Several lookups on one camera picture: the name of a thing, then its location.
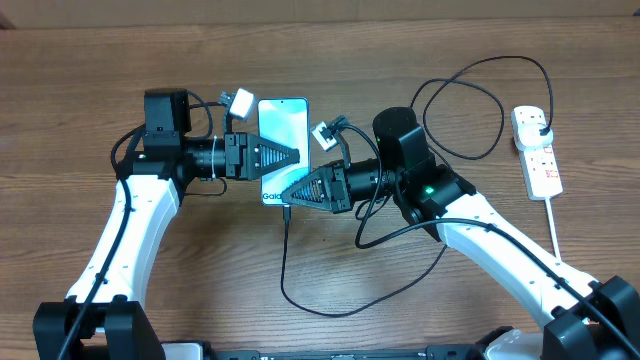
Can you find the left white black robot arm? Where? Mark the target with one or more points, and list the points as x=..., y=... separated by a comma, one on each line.
x=102, y=315

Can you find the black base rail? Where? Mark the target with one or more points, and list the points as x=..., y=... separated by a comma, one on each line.
x=340, y=355

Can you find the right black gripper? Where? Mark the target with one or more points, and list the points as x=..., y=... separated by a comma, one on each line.
x=337, y=188

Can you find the blue Galaxy smartphone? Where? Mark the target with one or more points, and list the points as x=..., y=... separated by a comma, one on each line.
x=284, y=121

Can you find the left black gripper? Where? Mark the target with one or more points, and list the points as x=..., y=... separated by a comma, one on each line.
x=242, y=151

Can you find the white charger plug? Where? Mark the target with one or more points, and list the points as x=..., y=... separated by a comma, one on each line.
x=531, y=136

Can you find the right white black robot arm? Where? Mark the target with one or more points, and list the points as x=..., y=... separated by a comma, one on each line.
x=578, y=316

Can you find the white power strip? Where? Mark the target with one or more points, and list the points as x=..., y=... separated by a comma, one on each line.
x=539, y=167

